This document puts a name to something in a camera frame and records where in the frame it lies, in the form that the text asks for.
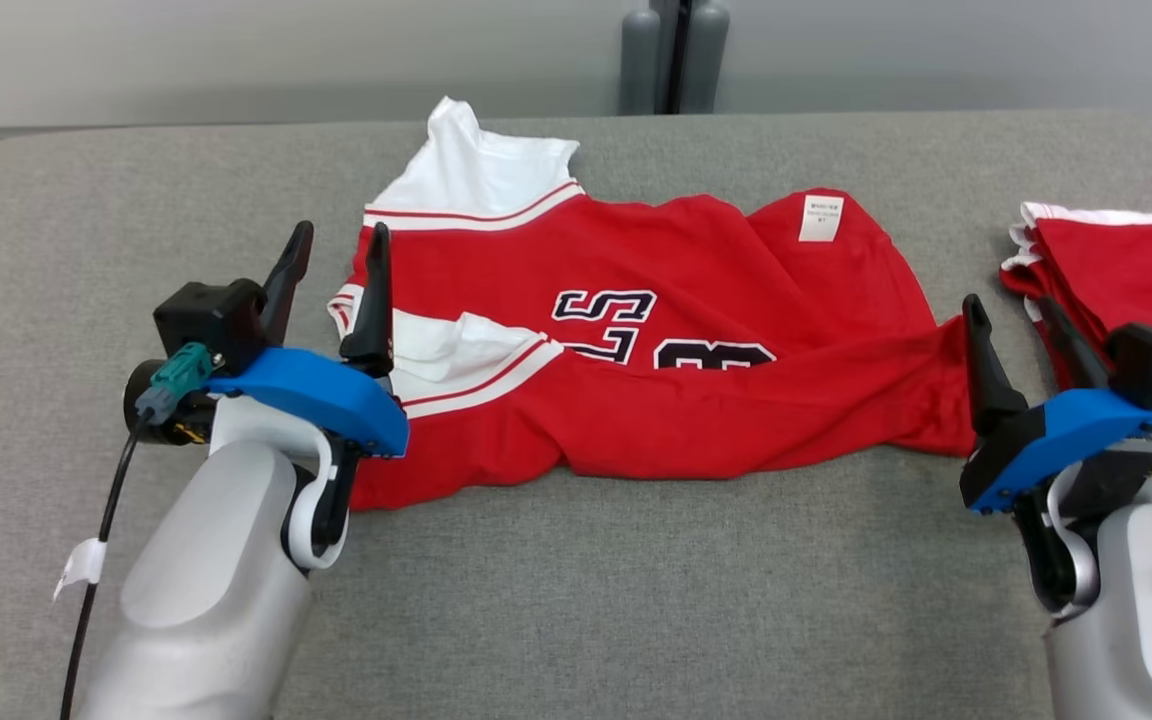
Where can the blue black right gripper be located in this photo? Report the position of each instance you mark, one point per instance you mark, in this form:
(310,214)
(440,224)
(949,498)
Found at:
(1056,440)

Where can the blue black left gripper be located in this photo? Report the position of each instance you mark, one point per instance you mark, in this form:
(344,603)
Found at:
(326,395)

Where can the red white garment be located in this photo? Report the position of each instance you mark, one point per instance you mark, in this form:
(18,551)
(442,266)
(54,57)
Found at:
(1126,260)

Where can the red white jersey with lettering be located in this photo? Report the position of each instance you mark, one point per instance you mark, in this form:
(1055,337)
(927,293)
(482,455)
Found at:
(686,420)

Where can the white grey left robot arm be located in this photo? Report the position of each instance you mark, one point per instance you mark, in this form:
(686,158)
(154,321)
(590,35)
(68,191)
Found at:
(206,580)

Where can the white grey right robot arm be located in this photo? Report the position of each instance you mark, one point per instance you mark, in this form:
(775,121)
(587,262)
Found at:
(1136,620)

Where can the grey partition post two feet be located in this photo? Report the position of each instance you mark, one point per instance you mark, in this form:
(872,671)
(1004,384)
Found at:
(674,55)

